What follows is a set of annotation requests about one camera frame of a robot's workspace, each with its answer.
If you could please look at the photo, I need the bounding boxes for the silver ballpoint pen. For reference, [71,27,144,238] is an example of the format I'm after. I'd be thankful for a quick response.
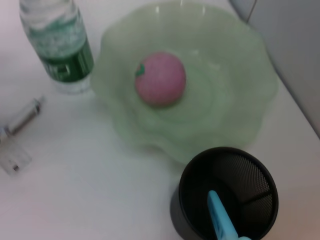
[2,96,47,138]

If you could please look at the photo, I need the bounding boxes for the pale green glass fruit plate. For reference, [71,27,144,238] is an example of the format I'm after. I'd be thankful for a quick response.
[89,0,280,165]

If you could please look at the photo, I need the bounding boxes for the pink peach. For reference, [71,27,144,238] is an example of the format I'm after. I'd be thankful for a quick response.
[134,51,187,108]

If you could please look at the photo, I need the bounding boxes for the blue scissors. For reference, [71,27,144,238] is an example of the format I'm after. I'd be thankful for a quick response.
[206,190,254,240]

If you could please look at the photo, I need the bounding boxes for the black mesh pen holder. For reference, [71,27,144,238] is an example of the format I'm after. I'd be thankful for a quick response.
[171,146,280,240]

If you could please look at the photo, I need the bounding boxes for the clear water bottle green label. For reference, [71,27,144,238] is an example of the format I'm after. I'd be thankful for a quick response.
[19,0,95,95]

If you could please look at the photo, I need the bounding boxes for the clear plastic ruler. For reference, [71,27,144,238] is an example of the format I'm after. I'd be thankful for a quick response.
[0,134,34,176]

